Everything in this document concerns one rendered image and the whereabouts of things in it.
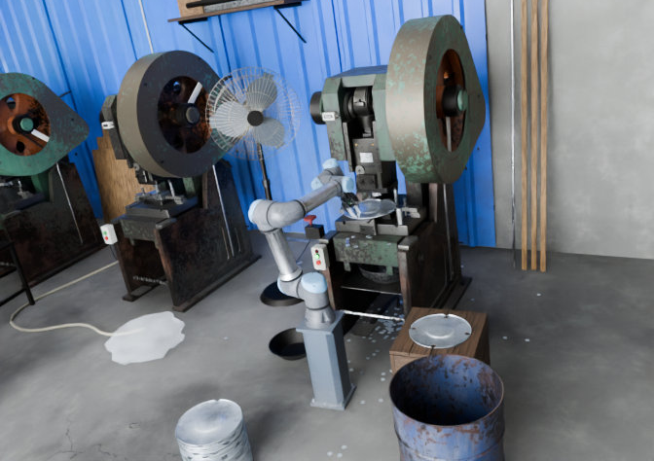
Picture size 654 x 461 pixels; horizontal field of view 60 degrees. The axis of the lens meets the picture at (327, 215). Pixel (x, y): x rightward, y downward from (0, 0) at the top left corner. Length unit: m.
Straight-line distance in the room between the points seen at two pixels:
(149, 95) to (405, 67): 1.70
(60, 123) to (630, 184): 4.43
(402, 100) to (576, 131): 1.73
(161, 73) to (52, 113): 1.81
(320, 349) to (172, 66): 2.04
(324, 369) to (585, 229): 2.21
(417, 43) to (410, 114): 0.32
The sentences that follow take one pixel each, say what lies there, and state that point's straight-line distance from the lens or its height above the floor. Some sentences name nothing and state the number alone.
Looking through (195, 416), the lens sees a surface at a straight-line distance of 2.74.
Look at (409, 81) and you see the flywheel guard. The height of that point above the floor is 1.50.
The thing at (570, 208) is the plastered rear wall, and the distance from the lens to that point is 4.22.
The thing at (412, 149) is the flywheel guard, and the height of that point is 1.19.
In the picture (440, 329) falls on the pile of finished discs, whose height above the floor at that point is 0.36.
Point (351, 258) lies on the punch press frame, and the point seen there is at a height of 0.53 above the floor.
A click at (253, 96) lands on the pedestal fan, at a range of 3.49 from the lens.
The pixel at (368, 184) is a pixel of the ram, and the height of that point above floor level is 0.92.
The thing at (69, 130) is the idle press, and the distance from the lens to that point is 5.48.
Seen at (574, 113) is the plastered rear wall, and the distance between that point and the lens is 4.03.
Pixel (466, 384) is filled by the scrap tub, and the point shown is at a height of 0.35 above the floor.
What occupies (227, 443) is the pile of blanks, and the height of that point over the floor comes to 0.21.
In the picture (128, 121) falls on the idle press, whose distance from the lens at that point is 3.66.
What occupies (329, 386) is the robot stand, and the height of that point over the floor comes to 0.13.
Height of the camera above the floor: 1.85
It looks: 20 degrees down
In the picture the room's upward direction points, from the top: 9 degrees counter-clockwise
